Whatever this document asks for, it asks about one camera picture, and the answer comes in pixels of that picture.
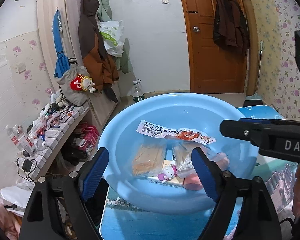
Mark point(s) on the brown wooden door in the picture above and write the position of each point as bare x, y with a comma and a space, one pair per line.
213, 69

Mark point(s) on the large water bottle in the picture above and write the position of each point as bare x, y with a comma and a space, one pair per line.
137, 92

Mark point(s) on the brown orange hanging jacket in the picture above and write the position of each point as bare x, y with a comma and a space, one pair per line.
99, 64

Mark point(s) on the blue hanging strap bag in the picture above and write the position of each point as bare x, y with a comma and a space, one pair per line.
58, 47

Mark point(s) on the beige wardrobe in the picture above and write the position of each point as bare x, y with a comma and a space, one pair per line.
70, 13

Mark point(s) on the pink cylindrical roll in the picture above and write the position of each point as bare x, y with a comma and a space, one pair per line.
193, 183

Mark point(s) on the green hanging garment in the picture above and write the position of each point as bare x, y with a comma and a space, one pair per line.
104, 14

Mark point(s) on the Hello Kitty figurine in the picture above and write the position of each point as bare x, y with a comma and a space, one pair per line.
167, 173

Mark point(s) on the white green plastic bag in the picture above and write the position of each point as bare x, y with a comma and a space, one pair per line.
113, 37

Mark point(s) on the crayfish snack packet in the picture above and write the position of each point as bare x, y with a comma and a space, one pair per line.
185, 134

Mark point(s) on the cluttered side shelf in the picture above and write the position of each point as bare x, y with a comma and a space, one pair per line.
34, 156

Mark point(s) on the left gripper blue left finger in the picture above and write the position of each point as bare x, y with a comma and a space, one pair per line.
91, 173

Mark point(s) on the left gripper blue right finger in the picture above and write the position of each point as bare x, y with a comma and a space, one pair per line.
208, 172

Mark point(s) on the dark brown hanging coat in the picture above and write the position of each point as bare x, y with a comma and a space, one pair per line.
230, 30

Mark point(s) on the person right hand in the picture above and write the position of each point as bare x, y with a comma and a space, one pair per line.
296, 190

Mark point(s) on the cotton swab bag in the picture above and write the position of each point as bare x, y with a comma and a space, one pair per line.
182, 154

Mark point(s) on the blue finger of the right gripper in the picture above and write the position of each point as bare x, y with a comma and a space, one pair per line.
255, 121
243, 131

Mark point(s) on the clear toothpick box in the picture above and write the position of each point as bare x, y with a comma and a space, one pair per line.
148, 160

